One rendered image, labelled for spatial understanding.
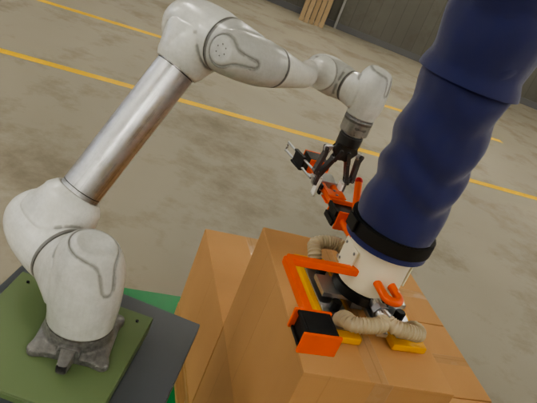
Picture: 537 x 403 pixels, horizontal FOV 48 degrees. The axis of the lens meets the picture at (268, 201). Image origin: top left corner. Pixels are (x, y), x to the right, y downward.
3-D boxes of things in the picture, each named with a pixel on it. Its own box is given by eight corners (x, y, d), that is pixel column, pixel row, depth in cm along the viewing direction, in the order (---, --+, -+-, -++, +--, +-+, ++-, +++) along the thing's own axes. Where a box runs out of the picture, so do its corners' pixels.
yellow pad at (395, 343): (424, 354, 154) (433, 340, 152) (391, 350, 151) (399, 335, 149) (377, 274, 183) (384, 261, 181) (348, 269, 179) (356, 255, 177)
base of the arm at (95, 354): (17, 367, 129) (19, 348, 126) (52, 302, 148) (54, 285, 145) (101, 386, 131) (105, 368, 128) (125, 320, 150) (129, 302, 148)
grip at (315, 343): (334, 357, 123) (343, 339, 121) (296, 353, 120) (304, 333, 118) (323, 329, 130) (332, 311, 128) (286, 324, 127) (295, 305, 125)
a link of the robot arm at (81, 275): (65, 353, 128) (80, 272, 118) (26, 301, 138) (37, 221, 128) (130, 329, 140) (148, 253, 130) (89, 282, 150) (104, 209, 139)
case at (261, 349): (384, 499, 162) (455, 394, 145) (244, 487, 150) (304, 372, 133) (330, 343, 213) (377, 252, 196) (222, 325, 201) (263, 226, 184)
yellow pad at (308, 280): (359, 345, 148) (367, 330, 146) (323, 341, 145) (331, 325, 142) (321, 264, 176) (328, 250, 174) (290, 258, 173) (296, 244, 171)
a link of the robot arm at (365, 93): (383, 124, 184) (351, 105, 190) (405, 77, 177) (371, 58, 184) (363, 124, 176) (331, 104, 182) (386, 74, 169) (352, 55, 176)
